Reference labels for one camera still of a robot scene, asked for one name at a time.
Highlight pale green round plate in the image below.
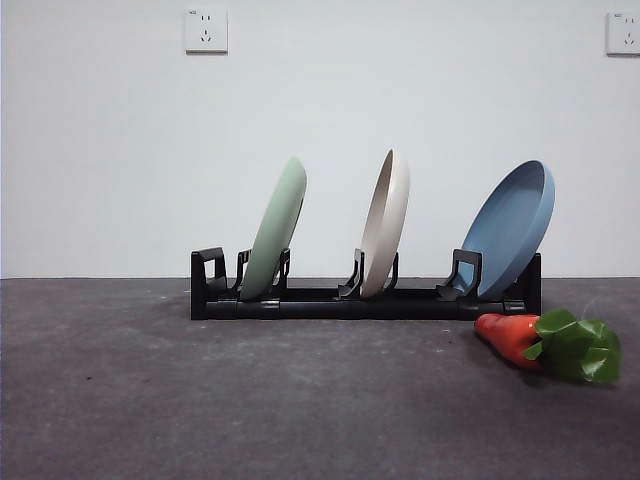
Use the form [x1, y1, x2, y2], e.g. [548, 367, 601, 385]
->
[239, 157, 309, 301]

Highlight orange toy carrot green leaves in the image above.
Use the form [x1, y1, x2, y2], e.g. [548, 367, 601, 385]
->
[473, 308, 622, 386]

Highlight beige round plate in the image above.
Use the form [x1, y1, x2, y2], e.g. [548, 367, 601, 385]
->
[359, 148, 412, 299]

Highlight black plastic plate rack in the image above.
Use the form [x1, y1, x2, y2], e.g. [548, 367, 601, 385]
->
[190, 245, 543, 321]

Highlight blue round plate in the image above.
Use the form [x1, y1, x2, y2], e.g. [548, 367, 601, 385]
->
[459, 159, 556, 300]

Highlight white wall socket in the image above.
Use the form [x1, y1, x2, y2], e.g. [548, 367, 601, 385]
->
[185, 8, 229, 55]
[605, 12, 640, 56]

